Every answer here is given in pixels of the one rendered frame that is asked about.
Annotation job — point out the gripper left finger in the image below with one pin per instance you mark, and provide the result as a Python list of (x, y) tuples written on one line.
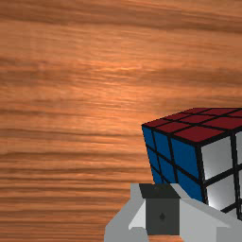
[(126, 225)]

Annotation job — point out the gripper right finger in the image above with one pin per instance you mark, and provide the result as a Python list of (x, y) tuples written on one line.
[(201, 225)]

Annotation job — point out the many-coloured puzzle cube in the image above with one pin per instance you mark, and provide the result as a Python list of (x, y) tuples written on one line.
[(189, 157)]

